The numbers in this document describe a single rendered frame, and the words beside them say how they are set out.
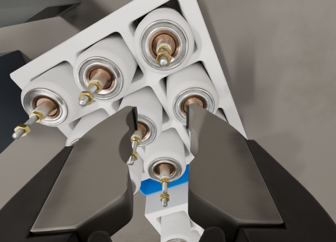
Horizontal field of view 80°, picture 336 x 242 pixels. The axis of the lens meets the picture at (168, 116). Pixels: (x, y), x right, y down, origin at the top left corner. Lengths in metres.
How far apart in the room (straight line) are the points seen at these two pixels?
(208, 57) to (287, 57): 0.32
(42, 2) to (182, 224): 0.65
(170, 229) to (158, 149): 0.32
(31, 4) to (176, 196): 0.60
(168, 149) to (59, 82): 0.25
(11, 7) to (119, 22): 0.15
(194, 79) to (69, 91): 0.22
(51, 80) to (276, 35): 0.55
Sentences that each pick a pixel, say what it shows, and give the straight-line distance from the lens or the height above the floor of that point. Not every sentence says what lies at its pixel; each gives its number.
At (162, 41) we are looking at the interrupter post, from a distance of 0.31.
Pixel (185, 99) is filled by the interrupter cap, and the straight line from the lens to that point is 0.36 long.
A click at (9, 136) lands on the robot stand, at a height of 0.18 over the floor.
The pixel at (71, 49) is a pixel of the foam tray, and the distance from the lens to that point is 0.44.
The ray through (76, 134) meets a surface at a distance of 0.44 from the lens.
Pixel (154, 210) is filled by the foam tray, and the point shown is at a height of 0.17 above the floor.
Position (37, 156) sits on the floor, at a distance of 0.91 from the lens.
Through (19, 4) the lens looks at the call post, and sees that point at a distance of 0.39.
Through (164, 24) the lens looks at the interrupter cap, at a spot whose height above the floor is 0.25.
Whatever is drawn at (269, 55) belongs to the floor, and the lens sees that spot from 0.66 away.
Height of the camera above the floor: 0.57
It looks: 59 degrees down
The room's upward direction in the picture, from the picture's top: 178 degrees clockwise
